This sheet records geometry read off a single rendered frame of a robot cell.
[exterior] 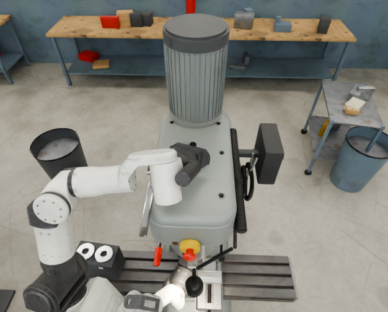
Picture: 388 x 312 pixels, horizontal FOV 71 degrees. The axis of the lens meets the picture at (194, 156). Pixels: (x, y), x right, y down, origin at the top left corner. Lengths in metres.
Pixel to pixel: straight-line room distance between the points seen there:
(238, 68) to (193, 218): 4.19
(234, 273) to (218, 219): 0.99
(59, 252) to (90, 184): 0.22
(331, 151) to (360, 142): 0.30
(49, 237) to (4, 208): 2.88
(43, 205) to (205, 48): 0.57
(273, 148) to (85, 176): 0.78
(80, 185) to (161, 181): 0.18
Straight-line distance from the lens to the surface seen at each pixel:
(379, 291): 3.10
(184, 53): 0.83
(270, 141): 1.21
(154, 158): 0.59
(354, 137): 3.48
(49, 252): 0.81
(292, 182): 3.42
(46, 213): 0.70
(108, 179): 0.63
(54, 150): 3.20
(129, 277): 1.70
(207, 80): 0.88
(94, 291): 0.95
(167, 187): 0.61
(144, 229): 0.72
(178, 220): 0.75
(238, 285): 1.70
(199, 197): 0.77
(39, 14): 5.77
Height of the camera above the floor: 2.52
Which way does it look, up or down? 46 degrees down
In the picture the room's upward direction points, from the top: straight up
